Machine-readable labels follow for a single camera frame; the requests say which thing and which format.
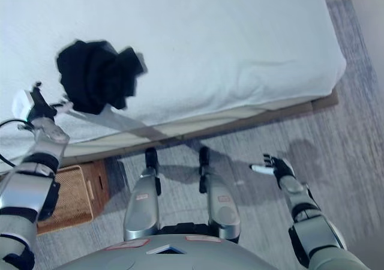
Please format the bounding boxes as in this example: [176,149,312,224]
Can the silver robot leg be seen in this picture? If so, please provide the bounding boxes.
[123,147,163,242]
[198,146,241,244]

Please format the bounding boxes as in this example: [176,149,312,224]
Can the silver right robot leg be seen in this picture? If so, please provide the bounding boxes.
[198,146,241,244]

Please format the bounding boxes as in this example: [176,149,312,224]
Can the silver left robot leg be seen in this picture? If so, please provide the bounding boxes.
[123,147,163,242]

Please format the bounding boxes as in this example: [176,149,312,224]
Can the white terry blanket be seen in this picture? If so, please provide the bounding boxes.
[0,0,348,145]

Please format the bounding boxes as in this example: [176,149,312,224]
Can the woven wicker basket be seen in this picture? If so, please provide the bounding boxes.
[35,158,110,235]

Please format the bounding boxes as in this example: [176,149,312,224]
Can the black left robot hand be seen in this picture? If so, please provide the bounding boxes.
[11,82,74,124]

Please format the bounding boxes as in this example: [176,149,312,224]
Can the grey robot torso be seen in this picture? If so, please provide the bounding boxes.
[55,233,271,270]

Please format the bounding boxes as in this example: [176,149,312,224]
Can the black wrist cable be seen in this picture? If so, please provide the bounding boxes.
[0,118,31,169]

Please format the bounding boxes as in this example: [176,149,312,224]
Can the black clothes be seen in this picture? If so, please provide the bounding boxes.
[55,39,149,116]

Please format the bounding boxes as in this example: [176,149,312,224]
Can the brown wooden bed frame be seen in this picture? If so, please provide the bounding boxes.
[64,86,340,160]

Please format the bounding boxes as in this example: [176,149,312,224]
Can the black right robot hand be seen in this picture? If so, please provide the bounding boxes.
[250,153,294,181]

